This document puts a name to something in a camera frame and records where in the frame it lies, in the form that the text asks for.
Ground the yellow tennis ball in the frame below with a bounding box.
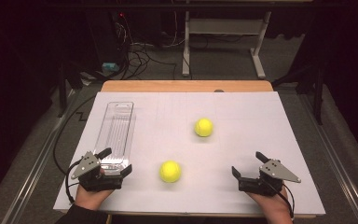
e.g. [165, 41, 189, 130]
[158, 160, 183, 184]
[194, 117, 214, 138]

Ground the metal floor rail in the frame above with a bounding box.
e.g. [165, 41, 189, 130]
[297, 92, 358, 224]
[0, 90, 82, 224]

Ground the white metal desk frame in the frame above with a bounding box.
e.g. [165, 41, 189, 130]
[181, 10, 273, 80]

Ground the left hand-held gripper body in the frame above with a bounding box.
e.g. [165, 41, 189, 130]
[70, 150, 124, 192]

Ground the white board sheet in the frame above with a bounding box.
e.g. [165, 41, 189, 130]
[52, 91, 326, 217]

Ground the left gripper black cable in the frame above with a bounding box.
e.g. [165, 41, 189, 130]
[64, 160, 83, 205]

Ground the black floor cable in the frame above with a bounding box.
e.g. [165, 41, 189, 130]
[52, 93, 98, 167]

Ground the black metal stand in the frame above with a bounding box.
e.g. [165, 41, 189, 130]
[56, 60, 87, 119]
[271, 60, 329, 126]

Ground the tangle of cables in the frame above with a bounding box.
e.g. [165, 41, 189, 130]
[115, 12, 187, 81]

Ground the clear plastic tray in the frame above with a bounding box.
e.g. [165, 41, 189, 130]
[92, 101, 137, 175]

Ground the person's left hand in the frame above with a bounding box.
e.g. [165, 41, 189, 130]
[74, 167, 115, 212]

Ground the person's left dark sleeve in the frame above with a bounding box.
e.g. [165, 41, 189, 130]
[55, 203, 110, 224]

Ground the person's right hand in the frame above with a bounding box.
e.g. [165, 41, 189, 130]
[245, 186, 294, 224]

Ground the small teal box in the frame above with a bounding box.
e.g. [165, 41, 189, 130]
[102, 62, 120, 72]

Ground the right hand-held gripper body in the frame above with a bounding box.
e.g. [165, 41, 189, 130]
[238, 159, 302, 198]

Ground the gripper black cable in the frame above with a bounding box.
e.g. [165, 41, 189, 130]
[64, 160, 83, 205]
[268, 177, 296, 219]

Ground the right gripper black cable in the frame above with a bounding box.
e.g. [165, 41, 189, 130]
[268, 177, 296, 219]

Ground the black computer tower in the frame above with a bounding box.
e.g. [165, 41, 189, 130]
[85, 10, 130, 68]

